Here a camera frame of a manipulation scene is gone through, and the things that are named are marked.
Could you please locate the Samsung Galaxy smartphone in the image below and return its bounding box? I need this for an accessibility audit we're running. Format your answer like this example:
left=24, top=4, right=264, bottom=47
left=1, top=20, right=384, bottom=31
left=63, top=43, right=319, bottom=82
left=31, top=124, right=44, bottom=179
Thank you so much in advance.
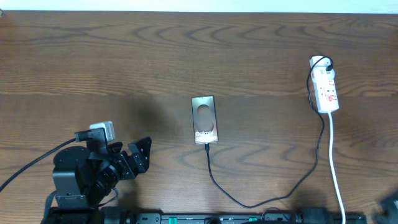
left=192, top=95, right=219, bottom=144

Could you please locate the black USB charging cable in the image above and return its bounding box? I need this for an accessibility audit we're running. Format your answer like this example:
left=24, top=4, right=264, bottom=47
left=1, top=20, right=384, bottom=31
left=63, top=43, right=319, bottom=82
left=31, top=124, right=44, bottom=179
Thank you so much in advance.
left=204, top=56, right=335, bottom=209

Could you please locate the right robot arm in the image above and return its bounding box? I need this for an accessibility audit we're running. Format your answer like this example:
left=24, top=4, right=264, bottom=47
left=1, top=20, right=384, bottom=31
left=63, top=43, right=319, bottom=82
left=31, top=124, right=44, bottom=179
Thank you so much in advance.
left=299, top=191, right=397, bottom=224

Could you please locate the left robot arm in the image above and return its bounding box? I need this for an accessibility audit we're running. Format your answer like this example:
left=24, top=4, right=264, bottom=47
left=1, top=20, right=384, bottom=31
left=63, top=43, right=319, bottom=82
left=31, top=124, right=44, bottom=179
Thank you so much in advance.
left=42, top=137, right=152, bottom=223

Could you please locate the white power strip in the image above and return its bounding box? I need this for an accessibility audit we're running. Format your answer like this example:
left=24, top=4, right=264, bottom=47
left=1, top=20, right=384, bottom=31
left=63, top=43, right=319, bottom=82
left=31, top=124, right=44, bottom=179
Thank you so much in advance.
left=310, top=55, right=340, bottom=114

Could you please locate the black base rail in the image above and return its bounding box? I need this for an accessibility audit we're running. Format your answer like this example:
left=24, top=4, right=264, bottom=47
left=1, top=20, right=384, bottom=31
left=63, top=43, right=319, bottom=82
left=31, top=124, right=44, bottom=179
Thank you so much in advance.
left=100, top=207, right=368, bottom=224

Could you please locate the white power strip cord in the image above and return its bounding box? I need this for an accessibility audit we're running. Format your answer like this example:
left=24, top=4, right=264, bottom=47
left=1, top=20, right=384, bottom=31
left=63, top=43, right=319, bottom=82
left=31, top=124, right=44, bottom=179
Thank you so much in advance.
left=327, top=112, right=347, bottom=224

